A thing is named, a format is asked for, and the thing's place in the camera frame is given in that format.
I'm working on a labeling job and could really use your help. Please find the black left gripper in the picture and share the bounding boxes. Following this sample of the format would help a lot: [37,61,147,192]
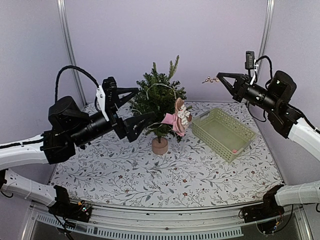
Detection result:
[69,87,155,147]

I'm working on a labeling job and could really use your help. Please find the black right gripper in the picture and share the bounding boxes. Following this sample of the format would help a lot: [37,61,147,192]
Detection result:
[218,72,280,114]

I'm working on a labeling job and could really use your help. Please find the gold bell sprig ornament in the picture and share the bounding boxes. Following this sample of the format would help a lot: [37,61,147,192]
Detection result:
[202,76,220,84]

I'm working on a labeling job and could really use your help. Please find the small green christmas tree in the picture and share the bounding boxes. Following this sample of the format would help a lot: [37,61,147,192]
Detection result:
[129,56,193,155]

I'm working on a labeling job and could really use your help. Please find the clear wire fairy lights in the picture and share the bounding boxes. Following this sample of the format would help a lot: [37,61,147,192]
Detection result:
[129,80,178,130]

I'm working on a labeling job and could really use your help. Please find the pink bow ornaments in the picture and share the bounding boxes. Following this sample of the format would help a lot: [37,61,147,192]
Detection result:
[160,97,192,137]

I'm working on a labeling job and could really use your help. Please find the pale green perforated basket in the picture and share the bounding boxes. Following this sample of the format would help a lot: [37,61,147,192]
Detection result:
[192,107,257,163]

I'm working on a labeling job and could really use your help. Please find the clear battery box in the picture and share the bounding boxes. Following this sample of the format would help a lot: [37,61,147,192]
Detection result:
[180,139,186,152]

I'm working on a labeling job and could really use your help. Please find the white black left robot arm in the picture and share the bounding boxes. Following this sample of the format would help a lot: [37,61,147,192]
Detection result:
[0,86,155,217]

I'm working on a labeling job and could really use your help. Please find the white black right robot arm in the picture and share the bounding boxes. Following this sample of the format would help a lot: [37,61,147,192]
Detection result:
[217,70,320,218]

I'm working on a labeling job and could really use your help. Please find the floral white table mat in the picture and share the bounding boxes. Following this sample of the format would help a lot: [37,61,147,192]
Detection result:
[48,101,283,209]

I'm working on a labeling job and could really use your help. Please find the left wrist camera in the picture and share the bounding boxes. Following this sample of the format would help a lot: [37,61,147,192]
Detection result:
[96,76,118,124]

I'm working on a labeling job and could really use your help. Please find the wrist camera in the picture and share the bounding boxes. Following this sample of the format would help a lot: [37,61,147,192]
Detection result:
[244,50,258,85]
[96,76,118,124]

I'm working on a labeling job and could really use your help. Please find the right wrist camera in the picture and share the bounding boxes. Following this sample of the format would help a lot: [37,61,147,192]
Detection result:
[244,50,258,85]

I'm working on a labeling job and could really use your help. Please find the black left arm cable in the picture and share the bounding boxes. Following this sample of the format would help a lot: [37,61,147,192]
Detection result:
[54,64,100,103]

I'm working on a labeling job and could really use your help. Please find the right aluminium frame post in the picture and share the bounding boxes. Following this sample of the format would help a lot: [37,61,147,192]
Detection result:
[258,0,275,57]

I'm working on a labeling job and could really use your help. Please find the aluminium frame post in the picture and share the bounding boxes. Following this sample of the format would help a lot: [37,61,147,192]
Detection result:
[56,0,88,107]
[258,0,275,57]

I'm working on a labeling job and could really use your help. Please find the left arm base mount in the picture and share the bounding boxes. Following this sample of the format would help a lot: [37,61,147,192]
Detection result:
[48,199,92,223]

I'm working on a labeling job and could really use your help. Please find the aluminium front rail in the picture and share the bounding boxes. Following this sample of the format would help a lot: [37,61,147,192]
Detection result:
[21,203,314,240]

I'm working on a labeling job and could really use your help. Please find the left aluminium frame post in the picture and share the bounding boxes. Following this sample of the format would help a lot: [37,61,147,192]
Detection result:
[56,0,88,107]

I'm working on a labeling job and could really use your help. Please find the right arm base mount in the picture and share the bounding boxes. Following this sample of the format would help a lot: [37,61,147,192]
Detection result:
[238,202,294,236]

